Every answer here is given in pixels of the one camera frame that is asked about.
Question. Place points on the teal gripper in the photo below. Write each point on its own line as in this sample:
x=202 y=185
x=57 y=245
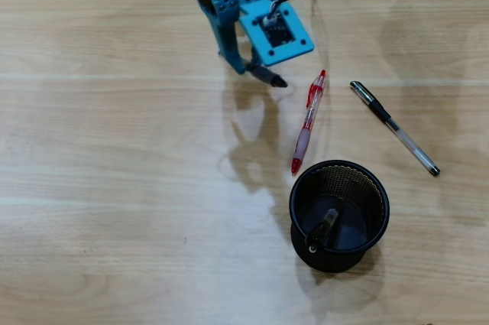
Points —
x=224 y=3

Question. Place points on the clear pen with grey grip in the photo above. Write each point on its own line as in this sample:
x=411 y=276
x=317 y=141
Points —
x=267 y=76

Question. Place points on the red pen with white grip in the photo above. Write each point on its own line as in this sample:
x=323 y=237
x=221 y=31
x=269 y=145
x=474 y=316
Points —
x=307 y=118

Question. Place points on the clear stick pen black cap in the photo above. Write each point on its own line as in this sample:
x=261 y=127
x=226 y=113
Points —
x=378 y=110

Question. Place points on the all black pen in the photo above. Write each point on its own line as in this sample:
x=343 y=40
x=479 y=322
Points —
x=324 y=227

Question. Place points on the black mesh pen holder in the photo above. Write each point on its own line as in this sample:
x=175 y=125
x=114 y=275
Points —
x=328 y=262

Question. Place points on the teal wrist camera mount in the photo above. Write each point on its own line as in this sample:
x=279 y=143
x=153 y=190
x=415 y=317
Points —
x=302 y=46

